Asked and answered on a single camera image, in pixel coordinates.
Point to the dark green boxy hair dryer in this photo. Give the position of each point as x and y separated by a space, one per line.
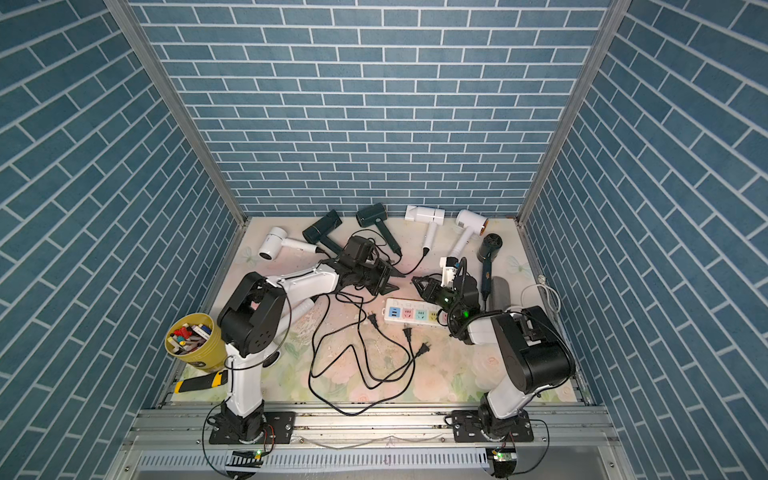
376 215

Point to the yellow cup with small items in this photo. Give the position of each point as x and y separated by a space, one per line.
197 341

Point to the black yellow utility knife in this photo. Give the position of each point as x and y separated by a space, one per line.
204 382

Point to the grey oval pad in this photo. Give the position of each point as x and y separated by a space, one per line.
500 296

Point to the white multicolour power strip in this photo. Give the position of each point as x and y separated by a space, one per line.
413 312

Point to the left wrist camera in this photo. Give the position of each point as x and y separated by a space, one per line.
360 251

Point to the dark teal round hair dryer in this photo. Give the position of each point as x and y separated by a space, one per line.
486 254

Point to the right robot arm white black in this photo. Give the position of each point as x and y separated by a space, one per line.
535 358

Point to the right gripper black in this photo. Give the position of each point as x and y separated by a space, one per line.
438 291

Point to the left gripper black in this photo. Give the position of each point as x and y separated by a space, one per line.
385 270

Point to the white boxy hair dryer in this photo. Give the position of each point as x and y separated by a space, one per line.
432 217

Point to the white round hair dryer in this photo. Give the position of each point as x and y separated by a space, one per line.
277 239

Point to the dark green slim hair dryer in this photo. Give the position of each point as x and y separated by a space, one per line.
318 232

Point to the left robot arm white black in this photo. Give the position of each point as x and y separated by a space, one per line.
255 322

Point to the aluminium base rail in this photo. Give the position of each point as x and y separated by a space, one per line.
406 441

